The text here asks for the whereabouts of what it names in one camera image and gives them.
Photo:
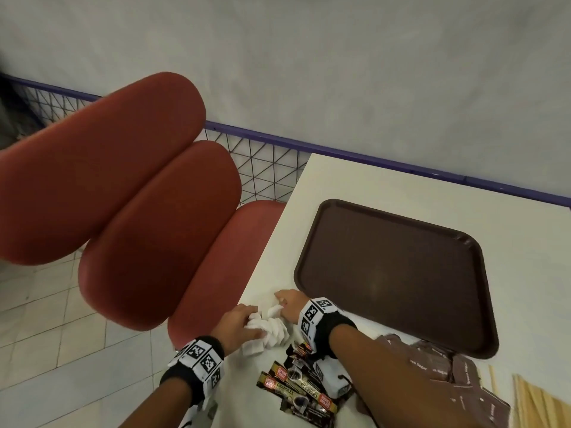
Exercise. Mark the person's left hand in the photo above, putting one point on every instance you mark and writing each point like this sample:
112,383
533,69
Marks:
236,327

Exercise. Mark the person's right hand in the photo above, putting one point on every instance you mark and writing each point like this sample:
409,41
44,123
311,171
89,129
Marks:
294,305

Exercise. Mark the pile of white sachets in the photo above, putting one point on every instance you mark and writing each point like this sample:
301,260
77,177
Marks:
272,332

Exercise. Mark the pile of coffee stick packets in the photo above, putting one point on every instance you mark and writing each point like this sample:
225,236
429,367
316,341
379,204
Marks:
290,387

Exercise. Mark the brown plastic tray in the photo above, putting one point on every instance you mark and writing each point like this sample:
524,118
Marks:
392,271

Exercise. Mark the pile of brown sugar packets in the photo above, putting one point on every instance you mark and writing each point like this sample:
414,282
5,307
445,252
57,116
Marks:
432,358

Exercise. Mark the single wooden stirrer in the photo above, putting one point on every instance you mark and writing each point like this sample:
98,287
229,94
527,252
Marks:
493,378

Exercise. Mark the bundle of wooden stir sticks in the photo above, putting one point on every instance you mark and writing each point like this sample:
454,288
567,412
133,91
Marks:
535,405

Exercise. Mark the person's right forearm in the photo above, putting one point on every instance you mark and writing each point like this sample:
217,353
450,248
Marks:
392,383

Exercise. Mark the right wristband with marker tags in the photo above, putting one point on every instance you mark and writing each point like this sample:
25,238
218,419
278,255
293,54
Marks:
325,320

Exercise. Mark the wristband with marker tags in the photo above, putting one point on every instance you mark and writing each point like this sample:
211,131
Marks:
325,320
196,361

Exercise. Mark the left wristband with marker tags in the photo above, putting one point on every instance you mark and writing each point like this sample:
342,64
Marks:
196,361

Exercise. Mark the purple mesh railing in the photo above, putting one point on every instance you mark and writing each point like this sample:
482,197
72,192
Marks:
250,133

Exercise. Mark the red padded chair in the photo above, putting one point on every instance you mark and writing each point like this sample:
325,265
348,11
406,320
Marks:
111,173

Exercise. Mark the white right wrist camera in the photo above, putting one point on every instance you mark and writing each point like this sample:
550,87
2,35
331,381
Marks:
332,374

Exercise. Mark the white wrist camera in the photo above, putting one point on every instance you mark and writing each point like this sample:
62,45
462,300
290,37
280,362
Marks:
196,416
332,374

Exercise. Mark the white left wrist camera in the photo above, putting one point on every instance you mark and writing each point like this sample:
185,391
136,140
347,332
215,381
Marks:
196,416

